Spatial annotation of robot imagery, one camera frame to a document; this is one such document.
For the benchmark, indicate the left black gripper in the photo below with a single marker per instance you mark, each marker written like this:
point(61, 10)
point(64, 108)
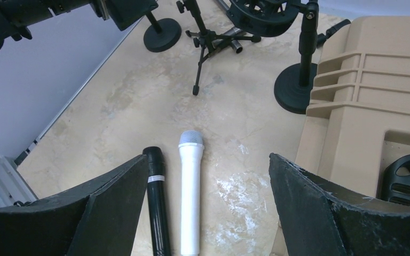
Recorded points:
point(123, 12)

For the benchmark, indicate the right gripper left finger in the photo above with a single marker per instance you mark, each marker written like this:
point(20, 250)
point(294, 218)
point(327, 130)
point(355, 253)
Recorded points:
point(97, 217)

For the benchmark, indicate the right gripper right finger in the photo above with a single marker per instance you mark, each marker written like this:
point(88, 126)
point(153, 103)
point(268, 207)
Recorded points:
point(319, 217)

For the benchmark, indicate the black microphone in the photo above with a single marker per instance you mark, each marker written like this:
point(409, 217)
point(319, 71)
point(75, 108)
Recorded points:
point(156, 201)

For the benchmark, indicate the white microphone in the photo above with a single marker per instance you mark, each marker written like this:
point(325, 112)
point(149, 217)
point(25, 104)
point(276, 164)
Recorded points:
point(191, 151)

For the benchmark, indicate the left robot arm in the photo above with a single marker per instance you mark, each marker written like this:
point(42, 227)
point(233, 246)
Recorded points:
point(17, 15)

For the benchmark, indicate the black clip microphone stand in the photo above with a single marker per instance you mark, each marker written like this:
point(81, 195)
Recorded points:
point(162, 34)

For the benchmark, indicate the black tripod microphone stand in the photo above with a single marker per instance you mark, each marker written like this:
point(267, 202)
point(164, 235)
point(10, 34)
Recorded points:
point(208, 40)

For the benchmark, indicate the tan hard plastic case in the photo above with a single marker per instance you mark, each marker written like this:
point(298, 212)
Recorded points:
point(357, 125)

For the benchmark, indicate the black round base shock-mount stand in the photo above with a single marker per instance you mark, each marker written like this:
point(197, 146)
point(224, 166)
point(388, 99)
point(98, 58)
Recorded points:
point(293, 86)

